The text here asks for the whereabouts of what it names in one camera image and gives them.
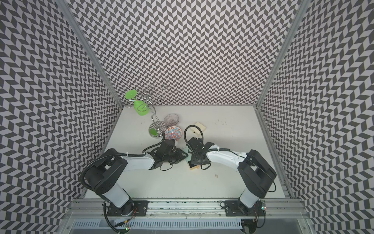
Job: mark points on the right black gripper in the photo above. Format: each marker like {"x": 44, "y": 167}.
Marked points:
{"x": 194, "y": 161}

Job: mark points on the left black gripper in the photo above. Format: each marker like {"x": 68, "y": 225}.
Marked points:
{"x": 180, "y": 155}

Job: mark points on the cream jewelry box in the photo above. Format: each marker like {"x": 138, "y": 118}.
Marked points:
{"x": 200, "y": 126}

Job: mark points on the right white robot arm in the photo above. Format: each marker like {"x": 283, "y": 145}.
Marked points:
{"x": 257, "y": 174}

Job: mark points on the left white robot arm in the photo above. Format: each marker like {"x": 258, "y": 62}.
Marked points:
{"x": 102, "y": 175}

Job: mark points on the floral patterned ceramic bowl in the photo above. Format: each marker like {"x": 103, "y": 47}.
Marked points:
{"x": 173, "y": 132}

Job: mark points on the clear ribbed glass bowl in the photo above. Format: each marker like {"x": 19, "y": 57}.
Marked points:
{"x": 171, "y": 120}

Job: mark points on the green leaf lower ornament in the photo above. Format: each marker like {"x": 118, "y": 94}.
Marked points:
{"x": 141, "y": 107}

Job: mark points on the green leaf ornament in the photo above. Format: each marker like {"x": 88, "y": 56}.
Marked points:
{"x": 131, "y": 94}
{"x": 141, "y": 107}

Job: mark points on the green leaf upper ornament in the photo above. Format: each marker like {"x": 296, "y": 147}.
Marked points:
{"x": 131, "y": 94}

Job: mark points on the silver wire jewelry stand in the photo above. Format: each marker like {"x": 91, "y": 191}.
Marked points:
{"x": 157, "y": 128}

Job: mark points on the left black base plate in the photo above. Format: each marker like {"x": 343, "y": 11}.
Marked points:
{"x": 131, "y": 208}

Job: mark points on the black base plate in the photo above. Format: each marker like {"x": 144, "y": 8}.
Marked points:
{"x": 236, "y": 208}
{"x": 131, "y": 208}

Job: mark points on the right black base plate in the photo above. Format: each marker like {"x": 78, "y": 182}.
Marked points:
{"x": 236, "y": 208}

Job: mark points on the aluminium front rail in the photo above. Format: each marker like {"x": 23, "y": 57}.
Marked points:
{"x": 211, "y": 208}

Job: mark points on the aluminium corner post left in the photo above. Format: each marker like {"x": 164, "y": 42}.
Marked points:
{"x": 63, "y": 6}

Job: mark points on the aluminium corner post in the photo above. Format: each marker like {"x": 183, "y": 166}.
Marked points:
{"x": 283, "y": 50}
{"x": 63, "y": 6}

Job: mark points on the aluminium corner post right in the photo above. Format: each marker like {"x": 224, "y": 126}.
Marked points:
{"x": 283, "y": 50}

